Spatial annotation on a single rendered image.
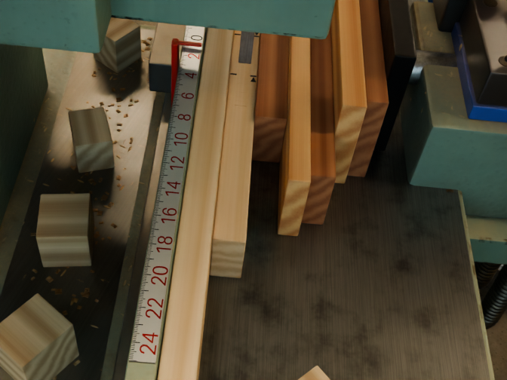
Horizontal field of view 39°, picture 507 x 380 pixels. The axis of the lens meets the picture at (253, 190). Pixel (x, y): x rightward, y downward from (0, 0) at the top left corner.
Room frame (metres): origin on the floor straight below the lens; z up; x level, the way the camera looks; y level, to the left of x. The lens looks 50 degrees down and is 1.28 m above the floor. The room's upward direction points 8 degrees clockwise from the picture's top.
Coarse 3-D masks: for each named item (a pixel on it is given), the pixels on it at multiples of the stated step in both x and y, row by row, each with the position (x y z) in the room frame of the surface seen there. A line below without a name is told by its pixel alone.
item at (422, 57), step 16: (384, 0) 0.44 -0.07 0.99; (400, 0) 0.43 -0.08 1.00; (384, 16) 0.42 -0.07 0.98; (400, 16) 0.41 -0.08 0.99; (384, 32) 0.41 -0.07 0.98; (400, 32) 0.39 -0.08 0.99; (384, 48) 0.40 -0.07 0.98; (400, 48) 0.37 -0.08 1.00; (400, 64) 0.37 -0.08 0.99; (416, 64) 0.41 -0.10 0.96; (432, 64) 0.41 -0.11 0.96; (448, 64) 0.41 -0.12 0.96; (400, 80) 0.37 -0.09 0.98; (416, 80) 0.40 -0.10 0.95; (400, 96) 0.37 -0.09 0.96; (384, 128) 0.37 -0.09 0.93; (384, 144) 0.37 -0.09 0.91
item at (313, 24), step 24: (120, 0) 0.36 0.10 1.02; (144, 0) 0.36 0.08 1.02; (168, 0) 0.36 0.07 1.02; (192, 0) 0.36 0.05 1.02; (216, 0) 0.36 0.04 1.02; (240, 0) 0.36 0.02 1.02; (264, 0) 0.36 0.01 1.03; (288, 0) 0.36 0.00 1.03; (312, 0) 0.36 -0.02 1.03; (192, 24) 0.36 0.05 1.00; (216, 24) 0.36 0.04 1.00; (240, 24) 0.36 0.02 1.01; (264, 24) 0.36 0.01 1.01; (288, 24) 0.36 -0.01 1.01; (312, 24) 0.36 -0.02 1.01
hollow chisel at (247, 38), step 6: (246, 36) 0.39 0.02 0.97; (252, 36) 0.39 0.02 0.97; (240, 42) 0.39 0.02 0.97; (246, 42) 0.39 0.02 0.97; (252, 42) 0.39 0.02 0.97; (240, 48) 0.39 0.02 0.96; (246, 48) 0.39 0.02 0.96; (252, 48) 0.39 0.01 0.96; (240, 54) 0.39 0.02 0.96; (246, 54) 0.39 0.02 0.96; (240, 60) 0.39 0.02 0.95; (246, 60) 0.39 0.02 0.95
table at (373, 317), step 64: (256, 192) 0.32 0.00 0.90; (384, 192) 0.33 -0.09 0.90; (448, 192) 0.34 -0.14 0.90; (256, 256) 0.26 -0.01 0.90; (320, 256) 0.27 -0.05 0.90; (384, 256) 0.28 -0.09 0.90; (448, 256) 0.29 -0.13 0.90; (256, 320) 0.22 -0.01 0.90; (320, 320) 0.22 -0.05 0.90; (384, 320) 0.23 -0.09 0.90; (448, 320) 0.24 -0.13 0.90
